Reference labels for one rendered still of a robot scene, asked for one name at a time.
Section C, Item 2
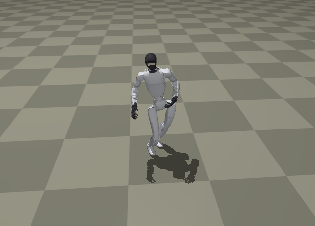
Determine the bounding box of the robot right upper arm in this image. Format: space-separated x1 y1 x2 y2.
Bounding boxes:
133 72 144 94

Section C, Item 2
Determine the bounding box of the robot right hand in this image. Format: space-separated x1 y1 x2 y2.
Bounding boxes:
131 102 138 119

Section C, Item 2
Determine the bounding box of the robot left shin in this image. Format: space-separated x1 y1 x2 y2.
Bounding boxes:
159 127 168 138

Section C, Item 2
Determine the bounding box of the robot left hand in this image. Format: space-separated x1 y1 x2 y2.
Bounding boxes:
165 95 178 108

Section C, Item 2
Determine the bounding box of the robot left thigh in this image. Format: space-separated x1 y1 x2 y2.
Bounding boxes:
160 100 176 130

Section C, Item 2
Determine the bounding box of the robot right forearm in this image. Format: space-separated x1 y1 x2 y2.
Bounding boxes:
131 88 138 106

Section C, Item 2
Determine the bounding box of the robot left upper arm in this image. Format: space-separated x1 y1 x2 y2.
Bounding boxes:
162 68 177 87

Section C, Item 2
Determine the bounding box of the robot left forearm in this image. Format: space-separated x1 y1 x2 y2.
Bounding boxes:
172 81 180 99

